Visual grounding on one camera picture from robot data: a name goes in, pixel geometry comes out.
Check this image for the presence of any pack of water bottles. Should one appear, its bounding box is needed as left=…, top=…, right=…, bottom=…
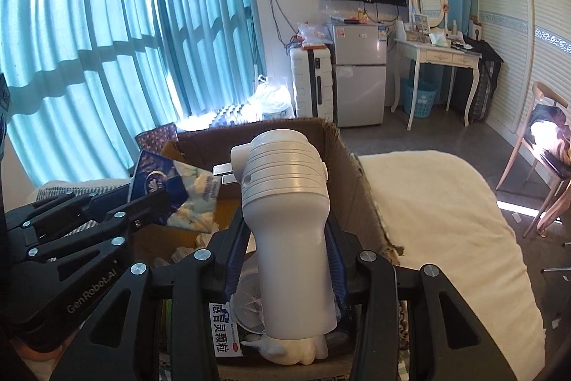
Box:
left=209, top=104, right=249, bottom=127

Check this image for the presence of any green white medicine box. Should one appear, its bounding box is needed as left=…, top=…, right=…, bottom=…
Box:
left=209, top=303, right=243, bottom=358

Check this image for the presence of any white bear toy blue star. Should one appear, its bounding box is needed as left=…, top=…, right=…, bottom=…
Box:
left=242, top=335, right=329, bottom=366

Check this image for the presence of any large water jug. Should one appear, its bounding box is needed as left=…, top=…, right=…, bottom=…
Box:
left=248, top=75, right=295, bottom=120

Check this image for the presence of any teal window curtain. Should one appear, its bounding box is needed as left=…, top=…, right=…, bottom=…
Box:
left=1, top=0, right=265, bottom=186

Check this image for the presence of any wooden chair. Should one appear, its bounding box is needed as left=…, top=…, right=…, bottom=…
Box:
left=495, top=81, right=570, bottom=238

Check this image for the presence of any white lace cloth bundle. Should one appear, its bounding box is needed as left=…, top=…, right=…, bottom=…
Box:
left=154, top=233, right=214, bottom=268

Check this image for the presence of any cream fuzzy blanket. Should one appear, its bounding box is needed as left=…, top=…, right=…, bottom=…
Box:
left=359, top=151, right=545, bottom=380

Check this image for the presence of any blue laundry basket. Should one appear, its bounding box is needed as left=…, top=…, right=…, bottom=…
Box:
left=400, top=78, right=438, bottom=119

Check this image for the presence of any clear cotton swab cup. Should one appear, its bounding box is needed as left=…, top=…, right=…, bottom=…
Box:
left=230, top=265, right=265, bottom=335

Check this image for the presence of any white suitcase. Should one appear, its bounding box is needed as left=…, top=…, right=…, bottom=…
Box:
left=289, top=47, right=334, bottom=122

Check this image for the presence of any blue white tissue pack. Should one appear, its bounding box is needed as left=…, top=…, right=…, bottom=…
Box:
left=128, top=150, right=221, bottom=233

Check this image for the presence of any patterned dark bag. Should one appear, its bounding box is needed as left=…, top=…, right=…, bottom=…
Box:
left=135, top=123, right=178, bottom=154

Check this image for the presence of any silver mini fridge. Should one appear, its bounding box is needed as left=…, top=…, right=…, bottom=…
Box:
left=330, top=23, right=387, bottom=127

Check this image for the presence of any brown cardboard box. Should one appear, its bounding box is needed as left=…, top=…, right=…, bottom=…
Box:
left=160, top=118, right=398, bottom=380

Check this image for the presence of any white dressing table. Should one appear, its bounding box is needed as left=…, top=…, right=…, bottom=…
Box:
left=390, top=36, right=483, bottom=132

